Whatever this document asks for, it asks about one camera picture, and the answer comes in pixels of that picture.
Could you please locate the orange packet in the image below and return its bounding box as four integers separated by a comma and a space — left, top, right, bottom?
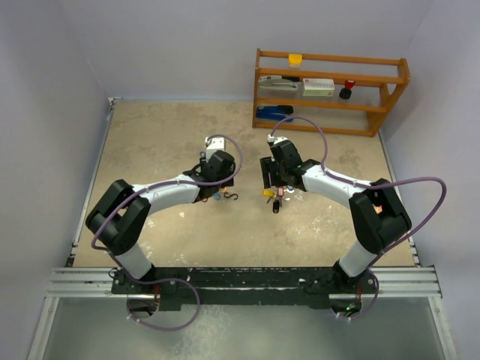
372, 204, 384, 215

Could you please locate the white cardboard box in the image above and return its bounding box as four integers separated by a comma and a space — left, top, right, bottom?
302, 78, 335, 97

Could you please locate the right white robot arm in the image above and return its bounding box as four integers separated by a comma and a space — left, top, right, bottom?
260, 136, 412, 293

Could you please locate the yellow key tag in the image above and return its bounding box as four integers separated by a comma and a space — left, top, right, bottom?
262, 190, 276, 197

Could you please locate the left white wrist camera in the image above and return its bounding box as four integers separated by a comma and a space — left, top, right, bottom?
205, 136, 226, 158

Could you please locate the wooden shelf rack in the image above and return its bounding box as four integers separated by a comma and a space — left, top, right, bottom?
252, 49, 411, 137

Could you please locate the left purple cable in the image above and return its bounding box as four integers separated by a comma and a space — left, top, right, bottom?
91, 133, 245, 331

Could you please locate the blue stapler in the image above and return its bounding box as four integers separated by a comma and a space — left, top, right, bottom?
256, 105, 294, 121

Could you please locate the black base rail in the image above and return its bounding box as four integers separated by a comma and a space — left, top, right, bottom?
112, 266, 379, 312

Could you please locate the purple cable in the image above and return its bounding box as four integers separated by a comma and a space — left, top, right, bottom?
91, 133, 245, 331
268, 115, 448, 322

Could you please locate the yellow lid jar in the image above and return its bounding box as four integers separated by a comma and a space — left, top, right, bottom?
288, 53, 303, 68

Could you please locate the red black stamp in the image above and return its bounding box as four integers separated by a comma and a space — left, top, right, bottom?
338, 80, 356, 100

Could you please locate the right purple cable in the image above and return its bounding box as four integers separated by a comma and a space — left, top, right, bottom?
268, 115, 448, 322

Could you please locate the black S carabiner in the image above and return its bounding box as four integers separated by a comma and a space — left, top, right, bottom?
223, 192, 239, 200

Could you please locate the grey stapler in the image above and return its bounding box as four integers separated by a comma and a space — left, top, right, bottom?
258, 75, 300, 92

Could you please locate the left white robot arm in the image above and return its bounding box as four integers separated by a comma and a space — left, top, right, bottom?
85, 150, 236, 294

